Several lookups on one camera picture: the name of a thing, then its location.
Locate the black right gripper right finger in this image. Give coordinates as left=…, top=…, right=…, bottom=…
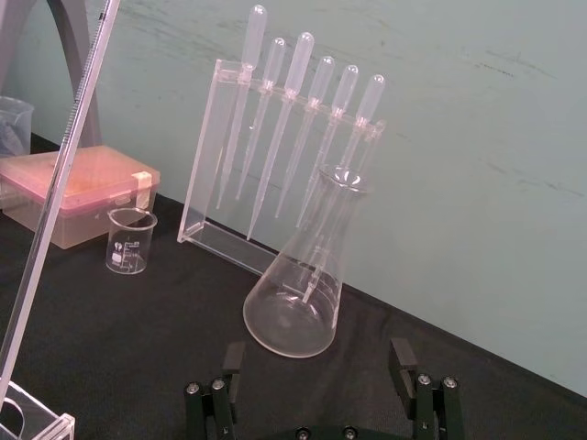
left=388, top=337, right=461, bottom=440

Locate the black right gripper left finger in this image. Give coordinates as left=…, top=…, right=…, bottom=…
left=183, top=341, right=246, bottom=440

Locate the small glass beaker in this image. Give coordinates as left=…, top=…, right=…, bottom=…
left=105, top=206, right=159, bottom=276

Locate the clear acrylic test tube rack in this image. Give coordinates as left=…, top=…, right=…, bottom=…
left=0, top=379, right=76, bottom=440

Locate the glass thermometer rod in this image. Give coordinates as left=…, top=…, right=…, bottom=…
left=0, top=0, right=121, bottom=404

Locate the large clear plastic beaker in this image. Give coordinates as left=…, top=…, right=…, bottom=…
left=0, top=96, right=36, bottom=160

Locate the glass conical flask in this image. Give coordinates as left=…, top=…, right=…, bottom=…
left=242, top=164, right=371, bottom=358

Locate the black table cloth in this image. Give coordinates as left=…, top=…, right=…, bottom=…
left=0, top=131, right=587, bottom=440

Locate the clear acrylic pipette stand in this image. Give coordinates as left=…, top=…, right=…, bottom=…
left=176, top=58, right=387, bottom=277

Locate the pink lidded plastic box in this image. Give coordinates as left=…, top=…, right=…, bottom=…
left=0, top=145, right=161, bottom=251

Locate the large clear plastic pipette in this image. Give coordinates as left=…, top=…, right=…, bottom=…
left=246, top=31, right=316, bottom=242
left=215, top=4, right=269, bottom=210

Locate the small clear plastic pipette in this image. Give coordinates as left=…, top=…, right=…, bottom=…
left=235, top=37, right=287, bottom=202
left=295, top=64, right=360, bottom=229
left=300, top=73, right=387, bottom=304
left=273, top=55, right=336, bottom=219

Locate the grey curved stand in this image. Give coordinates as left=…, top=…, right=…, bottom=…
left=0, top=0, right=107, bottom=147

